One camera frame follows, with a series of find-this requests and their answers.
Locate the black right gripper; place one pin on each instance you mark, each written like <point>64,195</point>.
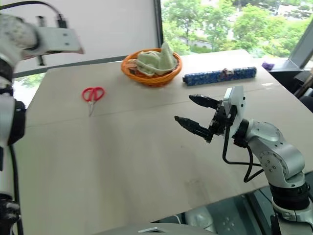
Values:
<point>218,122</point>

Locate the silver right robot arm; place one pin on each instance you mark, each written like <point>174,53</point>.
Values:
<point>281,151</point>

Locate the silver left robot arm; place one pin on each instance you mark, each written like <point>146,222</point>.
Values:
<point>14,34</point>

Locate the orange woven basket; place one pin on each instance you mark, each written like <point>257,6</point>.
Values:
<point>151,79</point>

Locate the long blue patterned case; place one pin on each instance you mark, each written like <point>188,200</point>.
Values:
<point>207,77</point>

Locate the light green cloth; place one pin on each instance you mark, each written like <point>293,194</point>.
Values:
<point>163,61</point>

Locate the small purple object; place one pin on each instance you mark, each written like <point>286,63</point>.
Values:
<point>267,65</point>

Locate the dark furniture beside table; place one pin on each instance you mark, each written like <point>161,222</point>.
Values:
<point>300,83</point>

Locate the silver robot torso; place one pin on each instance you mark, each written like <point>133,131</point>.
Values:
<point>176,227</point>

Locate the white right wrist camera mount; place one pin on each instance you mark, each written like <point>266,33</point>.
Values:
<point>238,102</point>

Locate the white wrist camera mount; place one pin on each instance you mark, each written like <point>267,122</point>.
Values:
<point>58,40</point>
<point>238,102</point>

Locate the dark window frame post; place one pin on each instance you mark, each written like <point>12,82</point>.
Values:
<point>158,22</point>

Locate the dark slanted window frame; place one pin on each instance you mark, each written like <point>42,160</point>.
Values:
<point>302,44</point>

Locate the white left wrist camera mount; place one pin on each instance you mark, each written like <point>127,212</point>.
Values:
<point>58,40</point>

